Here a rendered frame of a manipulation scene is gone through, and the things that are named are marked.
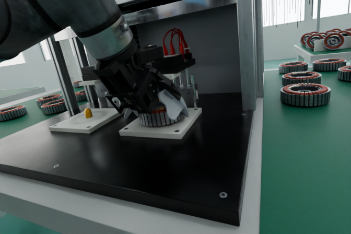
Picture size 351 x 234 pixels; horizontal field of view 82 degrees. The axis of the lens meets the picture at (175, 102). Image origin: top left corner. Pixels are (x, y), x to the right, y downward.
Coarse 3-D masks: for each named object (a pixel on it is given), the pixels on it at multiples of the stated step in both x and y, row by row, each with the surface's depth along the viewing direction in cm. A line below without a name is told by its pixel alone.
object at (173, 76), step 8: (168, 56) 49; (176, 56) 48; (152, 64) 50; (160, 64) 49; (168, 64) 48; (176, 64) 48; (184, 64) 52; (192, 64) 58; (160, 72) 50; (168, 72) 49; (176, 72) 48
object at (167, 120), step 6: (156, 102) 51; (156, 108) 48; (138, 114) 46; (144, 114) 43; (150, 114) 43; (156, 114) 42; (162, 114) 42; (180, 114) 45; (144, 120) 44; (150, 120) 43; (156, 120) 43; (162, 120) 43; (168, 120) 43; (174, 120) 44; (156, 126) 44
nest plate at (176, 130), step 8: (192, 112) 49; (200, 112) 51; (136, 120) 50; (184, 120) 45; (192, 120) 45; (128, 128) 45; (136, 128) 45; (144, 128) 44; (152, 128) 43; (160, 128) 43; (168, 128) 42; (176, 128) 42; (184, 128) 41; (136, 136) 44; (144, 136) 43; (152, 136) 42; (160, 136) 41; (168, 136) 40; (176, 136) 39
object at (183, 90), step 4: (196, 84) 60; (180, 88) 58; (184, 88) 57; (188, 88) 57; (196, 88) 60; (180, 92) 58; (184, 92) 57; (188, 92) 57; (192, 92) 57; (184, 96) 58; (188, 96) 57; (192, 96) 57; (184, 100) 58; (188, 100) 58; (192, 100) 57; (188, 104) 58; (192, 104) 58
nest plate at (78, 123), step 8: (96, 112) 62; (104, 112) 61; (112, 112) 59; (64, 120) 59; (72, 120) 58; (80, 120) 57; (88, 120) 56; (96, 120) 55; (104, 120) 54; (56, 128) 54; (64, 128) 53; (72, 128) 51; (80, 128) 50; (88, 128) 49; (96, 128) 51
